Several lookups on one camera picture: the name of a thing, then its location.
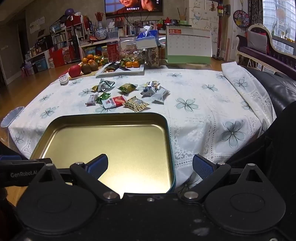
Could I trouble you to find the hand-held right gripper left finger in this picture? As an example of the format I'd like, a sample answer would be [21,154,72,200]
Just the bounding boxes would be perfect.
[30,154,121,202]

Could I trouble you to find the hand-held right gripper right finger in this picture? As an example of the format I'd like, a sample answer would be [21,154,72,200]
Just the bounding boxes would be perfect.
[181,154,270,202]

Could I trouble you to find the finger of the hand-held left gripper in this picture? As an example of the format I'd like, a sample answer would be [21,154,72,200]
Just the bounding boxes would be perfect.
[0,155,52,165]

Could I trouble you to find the gold metal tin box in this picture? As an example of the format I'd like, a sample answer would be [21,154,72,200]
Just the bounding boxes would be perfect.
[30,113,176,194]

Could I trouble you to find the red and white snack packet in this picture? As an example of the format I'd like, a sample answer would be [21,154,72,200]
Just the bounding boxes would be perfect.
[101,95,127,109]

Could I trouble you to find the plain grey snack packet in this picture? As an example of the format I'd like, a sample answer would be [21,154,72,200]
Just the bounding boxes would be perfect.
[151,87,170,105]

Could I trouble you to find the blue and white snack packet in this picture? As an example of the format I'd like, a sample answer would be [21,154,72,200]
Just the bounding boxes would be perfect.
[139,86,156,98]

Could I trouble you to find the white floral tablecloth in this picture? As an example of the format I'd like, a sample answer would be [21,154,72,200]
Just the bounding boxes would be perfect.
[8,67,277,188]

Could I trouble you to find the small white snack packet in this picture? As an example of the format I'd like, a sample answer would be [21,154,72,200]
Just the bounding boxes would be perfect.
[85,94,99,106]

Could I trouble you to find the green foil candy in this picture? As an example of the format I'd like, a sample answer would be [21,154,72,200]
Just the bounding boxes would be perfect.
[96,92,111,104]

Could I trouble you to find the yellow patterned snack packet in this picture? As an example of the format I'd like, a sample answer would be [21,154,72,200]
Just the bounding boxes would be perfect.
[124,96,150,113]

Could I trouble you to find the green and white snack packet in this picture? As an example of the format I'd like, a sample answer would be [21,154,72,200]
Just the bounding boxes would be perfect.
[97,78,115,93]

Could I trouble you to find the yellow green pea packet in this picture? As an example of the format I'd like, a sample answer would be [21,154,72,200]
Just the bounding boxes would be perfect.
[117,83,138,93]

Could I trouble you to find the yellow fruit board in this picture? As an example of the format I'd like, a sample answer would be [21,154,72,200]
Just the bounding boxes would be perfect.
[68,61,104,80]

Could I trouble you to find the red apple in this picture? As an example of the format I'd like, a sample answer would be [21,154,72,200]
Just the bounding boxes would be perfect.
[68,65,82,78]

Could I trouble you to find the colourful small snack packet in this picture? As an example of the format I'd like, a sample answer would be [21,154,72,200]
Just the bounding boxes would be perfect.
[146,81,162,90]

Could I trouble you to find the white rectangular tray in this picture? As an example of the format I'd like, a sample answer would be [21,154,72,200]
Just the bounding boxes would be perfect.
[95,64,145,76]

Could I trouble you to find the blue plastic bin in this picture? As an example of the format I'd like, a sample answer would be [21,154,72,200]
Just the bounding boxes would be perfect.
[35,58,49,72]

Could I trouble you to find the heap of tangerines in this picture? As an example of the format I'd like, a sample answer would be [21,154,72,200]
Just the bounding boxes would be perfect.
[81,54,109,66]

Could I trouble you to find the black leather sofa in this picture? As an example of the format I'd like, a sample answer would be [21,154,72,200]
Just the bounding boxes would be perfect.
[245,66,296,116]

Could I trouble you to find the red storage boxes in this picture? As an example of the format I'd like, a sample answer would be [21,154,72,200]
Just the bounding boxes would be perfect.
[48,45,79,67]

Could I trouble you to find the red carton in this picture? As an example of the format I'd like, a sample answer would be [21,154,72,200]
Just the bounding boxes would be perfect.
[107,42,119,62]

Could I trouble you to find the clear bag of nuts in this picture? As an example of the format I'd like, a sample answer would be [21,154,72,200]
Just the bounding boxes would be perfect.
[119,37,141,61]

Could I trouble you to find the glass jar with patterned label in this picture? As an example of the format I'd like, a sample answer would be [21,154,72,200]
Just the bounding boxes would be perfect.
[144,46,161,67]

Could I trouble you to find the desk calendar with green base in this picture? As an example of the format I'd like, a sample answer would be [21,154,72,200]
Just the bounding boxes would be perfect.
[166,26,213,64]

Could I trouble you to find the ornate chaise sofa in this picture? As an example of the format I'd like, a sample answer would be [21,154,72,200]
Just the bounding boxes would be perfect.
[235,23,296,72]

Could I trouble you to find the blue and white vase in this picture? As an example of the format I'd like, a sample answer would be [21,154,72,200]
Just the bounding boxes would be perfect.
[95,21,108,40]

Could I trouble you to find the bookshelf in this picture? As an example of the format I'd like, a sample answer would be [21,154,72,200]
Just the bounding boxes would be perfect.
[50,16,90,50]

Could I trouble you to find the blue and white tissue pack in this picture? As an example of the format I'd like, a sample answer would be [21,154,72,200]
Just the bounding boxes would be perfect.
[135,30,160,49]

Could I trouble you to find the grey cushion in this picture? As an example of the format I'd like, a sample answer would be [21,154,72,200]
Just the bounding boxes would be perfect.
[246,31,269,54]

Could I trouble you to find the red stick vacuum cleaner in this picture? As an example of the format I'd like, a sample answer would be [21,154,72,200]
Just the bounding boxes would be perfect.
[213,0,232,59]

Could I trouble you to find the television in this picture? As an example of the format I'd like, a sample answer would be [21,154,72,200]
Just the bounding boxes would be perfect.
[104,0,163,17]

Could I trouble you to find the dark curtain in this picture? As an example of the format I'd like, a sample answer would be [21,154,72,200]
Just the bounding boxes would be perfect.
[247,0,264,26]

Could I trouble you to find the round colourful wall ornament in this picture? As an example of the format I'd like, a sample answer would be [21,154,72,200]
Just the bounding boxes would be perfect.
[233,10,250,29]

